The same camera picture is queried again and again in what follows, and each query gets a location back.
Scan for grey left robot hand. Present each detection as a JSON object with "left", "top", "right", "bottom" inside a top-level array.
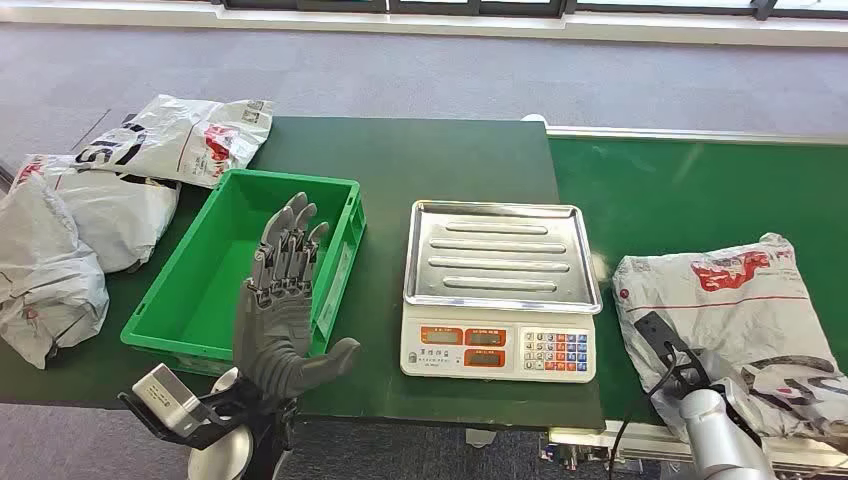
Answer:
[{"left": 231, "top": 192, "right": 362, "bottom": 403}]

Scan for grey parcel bag red logo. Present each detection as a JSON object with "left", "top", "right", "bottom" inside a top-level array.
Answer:
[{"left": 611, "top": 233, "right": 848, "bottom": 452}]

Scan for green conveyor belt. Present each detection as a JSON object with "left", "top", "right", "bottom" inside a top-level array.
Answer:
[{"left": 546, "top": 135, "right": 848, "bottom": 425}]

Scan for white label on crate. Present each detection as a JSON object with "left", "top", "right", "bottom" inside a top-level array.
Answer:
[{"left": 316, "top": 243, "right": 354, "bottom": 339}]

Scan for green plastic crate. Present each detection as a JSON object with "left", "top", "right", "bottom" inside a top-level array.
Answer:
[{"left": 120, "top": 168, "right": 368, "bottom": 378}]

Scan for white electronic scale body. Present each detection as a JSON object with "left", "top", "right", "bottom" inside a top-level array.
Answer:
[{"left": 400, "top": 303, "right": 598, "bottom": 384}]

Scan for grey crumpled parcel bag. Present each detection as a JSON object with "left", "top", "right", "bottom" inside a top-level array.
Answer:
[
  {"left": 0, "top": 173, "right": 111, "bottom": 370},
  {"left": 9, "top": 154, "right": 181, "bottom": 274}
]

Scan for grey parcel bag with QR code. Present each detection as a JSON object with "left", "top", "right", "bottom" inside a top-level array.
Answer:
[{"left": 71, "top": 93, "right": 275, "bottom": 190}]

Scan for steel scale tray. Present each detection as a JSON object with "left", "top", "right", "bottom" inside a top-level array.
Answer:
[{"left": 402, "top": 199, "right": 604, "bottom": 315}]

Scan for white window sill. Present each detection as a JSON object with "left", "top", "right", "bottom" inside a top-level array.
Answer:
[{"left": 0, "top": 0, "right": 848, "bottom": 49}]

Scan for black left wrist camera bracket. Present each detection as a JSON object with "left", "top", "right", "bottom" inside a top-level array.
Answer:
[{"left": 117, "top": 390, "right": 234, "bottom": 452}]

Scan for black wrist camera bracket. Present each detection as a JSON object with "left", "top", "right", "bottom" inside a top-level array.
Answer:
[
  {"left": 117, "top": 390, "right": 234, "bottom": 452},
  {"left": 634, "top": 311, "right": 713, "bottom": 399}
]

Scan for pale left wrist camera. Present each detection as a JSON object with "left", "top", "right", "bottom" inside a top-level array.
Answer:
[{"left": 131, "top": 362, "right": 205, "bottom": 439}]

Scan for dark window frame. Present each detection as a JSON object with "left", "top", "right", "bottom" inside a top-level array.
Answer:
[{"left": 211, "top": 0, "right": 848, "bottom": 21}]

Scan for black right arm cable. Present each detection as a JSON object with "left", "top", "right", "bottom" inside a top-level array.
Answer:
[{"left": 608, "top": 341, "right": 680, "bottom": 480}]

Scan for black right wrist camera bracket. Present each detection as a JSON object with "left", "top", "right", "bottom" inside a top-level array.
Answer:
[{"left": 634, "top": 311, "right": 713, "bottom": 399}]

